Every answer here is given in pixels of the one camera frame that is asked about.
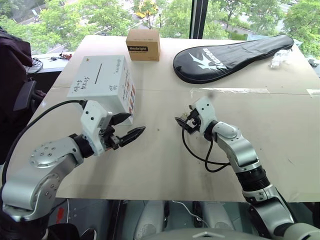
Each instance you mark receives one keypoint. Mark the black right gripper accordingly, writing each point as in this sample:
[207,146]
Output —
[193,125]

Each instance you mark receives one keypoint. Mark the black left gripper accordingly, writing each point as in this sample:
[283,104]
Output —
[111,138]

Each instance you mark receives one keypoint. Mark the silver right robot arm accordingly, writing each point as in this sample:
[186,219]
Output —
[240,147]

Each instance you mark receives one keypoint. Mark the white box with slot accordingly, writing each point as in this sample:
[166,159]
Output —
[100,75]

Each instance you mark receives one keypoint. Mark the brown cardboard box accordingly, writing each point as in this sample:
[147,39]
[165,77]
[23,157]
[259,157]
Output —
[142,40]

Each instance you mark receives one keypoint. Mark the black racket cover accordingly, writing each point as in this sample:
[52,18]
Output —
[225,57]

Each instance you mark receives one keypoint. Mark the small items on sill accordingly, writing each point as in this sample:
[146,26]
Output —
[62,56]

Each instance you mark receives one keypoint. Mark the white rounded robot leg cover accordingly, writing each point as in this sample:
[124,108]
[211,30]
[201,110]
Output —
[217,217]
[150,220]

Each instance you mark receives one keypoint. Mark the crumpled clear plastic wrap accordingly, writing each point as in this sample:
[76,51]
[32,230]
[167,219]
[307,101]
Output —
[278,60]

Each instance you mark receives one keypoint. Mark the dark office chair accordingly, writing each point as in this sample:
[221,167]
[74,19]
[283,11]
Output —
[12,75]

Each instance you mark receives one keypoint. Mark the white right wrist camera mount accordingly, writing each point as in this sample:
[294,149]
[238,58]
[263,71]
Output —
[206,112]

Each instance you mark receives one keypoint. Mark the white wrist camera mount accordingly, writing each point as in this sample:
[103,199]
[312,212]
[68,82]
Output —
[206,112]
[92,117]

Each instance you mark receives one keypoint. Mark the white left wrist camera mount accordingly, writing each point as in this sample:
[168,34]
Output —
[92,117]

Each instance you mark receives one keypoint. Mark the dark window frame post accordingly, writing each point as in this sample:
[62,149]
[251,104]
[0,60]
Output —
[200,17]

